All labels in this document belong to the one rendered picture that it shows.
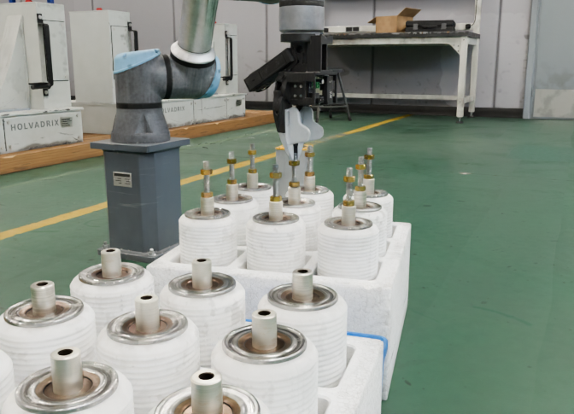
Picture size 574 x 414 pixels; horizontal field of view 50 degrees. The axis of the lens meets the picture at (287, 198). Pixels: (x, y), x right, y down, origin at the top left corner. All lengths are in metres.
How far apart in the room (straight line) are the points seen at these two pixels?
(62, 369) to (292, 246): 0.53
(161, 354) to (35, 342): 0.13
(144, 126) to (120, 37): 2.31
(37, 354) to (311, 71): 0.62
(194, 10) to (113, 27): 2.31
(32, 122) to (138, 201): 1.77
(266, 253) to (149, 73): 0.76
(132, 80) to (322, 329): 1.08
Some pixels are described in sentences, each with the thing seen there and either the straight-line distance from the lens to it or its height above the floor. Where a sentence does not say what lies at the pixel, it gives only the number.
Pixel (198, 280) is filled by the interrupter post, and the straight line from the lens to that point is 0.69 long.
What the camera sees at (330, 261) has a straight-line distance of 0.94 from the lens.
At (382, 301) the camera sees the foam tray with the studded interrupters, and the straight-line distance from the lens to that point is 0.91.
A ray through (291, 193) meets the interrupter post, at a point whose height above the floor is 0.27.
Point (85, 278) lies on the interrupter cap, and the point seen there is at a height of 0.25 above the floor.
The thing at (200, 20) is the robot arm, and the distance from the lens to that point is 1.56.
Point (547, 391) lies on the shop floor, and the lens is 1.08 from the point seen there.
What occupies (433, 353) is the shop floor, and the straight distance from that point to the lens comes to 1.14.
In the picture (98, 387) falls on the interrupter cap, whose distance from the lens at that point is 0.51.
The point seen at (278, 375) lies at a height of 0.25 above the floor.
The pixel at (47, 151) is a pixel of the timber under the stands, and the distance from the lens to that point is 3.27.
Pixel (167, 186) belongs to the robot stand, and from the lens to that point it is 1.63.
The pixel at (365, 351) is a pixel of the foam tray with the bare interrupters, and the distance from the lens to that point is 0.72.
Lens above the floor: 0.50
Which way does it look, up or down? 12 degrees down
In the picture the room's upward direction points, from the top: straight up
